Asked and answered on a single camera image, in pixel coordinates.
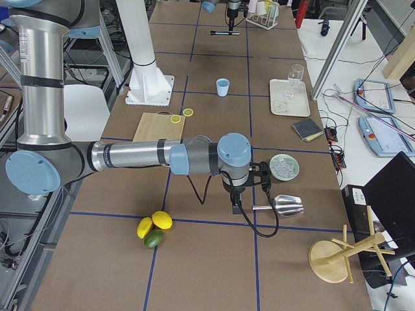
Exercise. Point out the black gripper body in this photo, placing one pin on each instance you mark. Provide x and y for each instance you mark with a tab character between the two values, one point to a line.
232	9
235	191

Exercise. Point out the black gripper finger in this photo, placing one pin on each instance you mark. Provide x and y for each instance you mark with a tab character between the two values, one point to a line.
236	203

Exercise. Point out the black metal muddler stick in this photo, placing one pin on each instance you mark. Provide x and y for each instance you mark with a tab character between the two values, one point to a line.
224	33

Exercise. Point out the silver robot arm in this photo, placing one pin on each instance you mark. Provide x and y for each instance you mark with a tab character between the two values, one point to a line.
46	158
210	5

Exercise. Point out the white cup rack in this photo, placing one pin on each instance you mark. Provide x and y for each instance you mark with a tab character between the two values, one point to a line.
263	13

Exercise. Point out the light blue cup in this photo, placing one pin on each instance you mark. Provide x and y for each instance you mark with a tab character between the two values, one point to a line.
222	85

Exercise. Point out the yellow lemon upper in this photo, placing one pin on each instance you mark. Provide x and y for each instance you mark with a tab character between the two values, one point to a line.
162	220

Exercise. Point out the yellow lemon left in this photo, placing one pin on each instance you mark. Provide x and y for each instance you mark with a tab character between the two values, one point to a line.
144	227

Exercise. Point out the green bowl with ice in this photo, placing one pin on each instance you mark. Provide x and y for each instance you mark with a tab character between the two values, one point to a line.
284	167

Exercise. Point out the metal ice scoop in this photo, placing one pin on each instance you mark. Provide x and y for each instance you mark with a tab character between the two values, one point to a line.
287	205

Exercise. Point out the cream rectangular tray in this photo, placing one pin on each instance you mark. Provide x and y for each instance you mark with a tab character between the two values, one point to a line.
288	99

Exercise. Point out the clear wine glass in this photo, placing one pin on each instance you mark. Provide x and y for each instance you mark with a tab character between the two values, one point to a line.
295	76

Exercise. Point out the green lime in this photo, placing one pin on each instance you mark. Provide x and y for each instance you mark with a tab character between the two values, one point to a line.
154	238

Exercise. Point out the bamboo cutting board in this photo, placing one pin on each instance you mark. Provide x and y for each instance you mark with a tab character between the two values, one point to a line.
154	126

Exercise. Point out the wooden mug tree stand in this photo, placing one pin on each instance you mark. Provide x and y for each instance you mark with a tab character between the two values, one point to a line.
329	259

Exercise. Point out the black laptop monitor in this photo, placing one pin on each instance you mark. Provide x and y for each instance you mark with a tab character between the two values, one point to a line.
390	194

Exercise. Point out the lower blue teach pendant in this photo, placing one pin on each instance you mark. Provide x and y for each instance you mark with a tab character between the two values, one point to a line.
382	139

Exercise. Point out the blue teach pendant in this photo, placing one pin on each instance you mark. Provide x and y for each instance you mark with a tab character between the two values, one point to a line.
374	96
382	139

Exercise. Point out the upper blue teach pendant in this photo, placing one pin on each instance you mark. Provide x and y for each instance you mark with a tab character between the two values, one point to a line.
374	96

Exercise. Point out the white chair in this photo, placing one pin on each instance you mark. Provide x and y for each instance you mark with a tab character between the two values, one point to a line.
86	112

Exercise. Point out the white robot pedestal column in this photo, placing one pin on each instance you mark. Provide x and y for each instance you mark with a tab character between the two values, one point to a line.
148	85

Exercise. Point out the aluminium frame post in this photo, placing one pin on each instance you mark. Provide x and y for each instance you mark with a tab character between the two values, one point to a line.
350	21

